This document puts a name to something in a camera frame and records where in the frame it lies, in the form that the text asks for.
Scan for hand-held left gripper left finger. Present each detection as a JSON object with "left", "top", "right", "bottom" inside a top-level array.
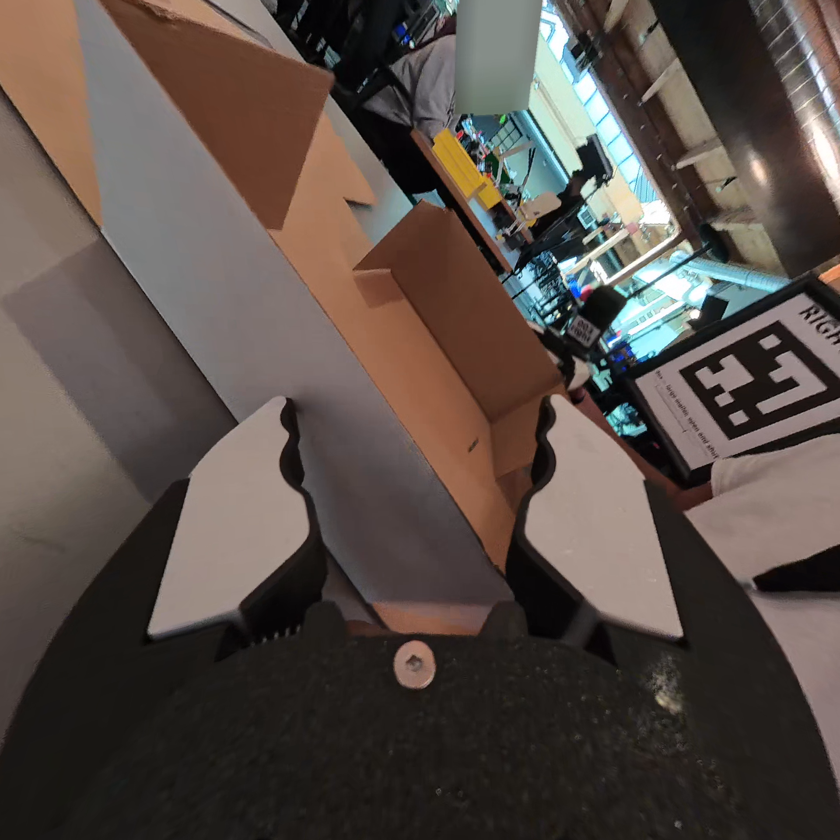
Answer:
[{"left": 147, "top": 396, "right": 329, "bottom": 648}]

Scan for silver ventilation duct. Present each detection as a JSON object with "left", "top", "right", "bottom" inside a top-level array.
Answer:
[{"left": 676, "top": 255, "right": 791, "bottom": 291}]

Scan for dark round column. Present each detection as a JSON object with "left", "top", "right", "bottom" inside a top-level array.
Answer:
[{"left": 650, "top": 0, "right": 840, "bottom": 278}]

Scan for black white marker board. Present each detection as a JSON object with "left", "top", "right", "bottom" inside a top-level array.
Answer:
[{"left": 622, "top": 272, "right": 840, "bottom": 488}]

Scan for person's white garment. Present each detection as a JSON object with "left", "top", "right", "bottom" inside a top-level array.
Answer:
[{"left": 682, "top": 433, "right": 840, "bottom": 782}]

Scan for large cardboard box with lid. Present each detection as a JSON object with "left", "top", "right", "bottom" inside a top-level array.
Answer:
[{"left": 0, "top": 0, "right": 573, "bottom": 634}]

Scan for yellow storage bins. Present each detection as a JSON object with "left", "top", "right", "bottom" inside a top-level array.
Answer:
[{"left": 432, "top": 128, "right": 503, "bottom": 206}]

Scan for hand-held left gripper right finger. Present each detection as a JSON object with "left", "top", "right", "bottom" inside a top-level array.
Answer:
[{"left": 505, "top": 394, "right": 687, "bottom": 648}]

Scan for wooden workbench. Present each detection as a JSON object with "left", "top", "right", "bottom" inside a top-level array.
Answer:
[{"left": 410, "top": 128, "right": 534, "bottom": 273}]

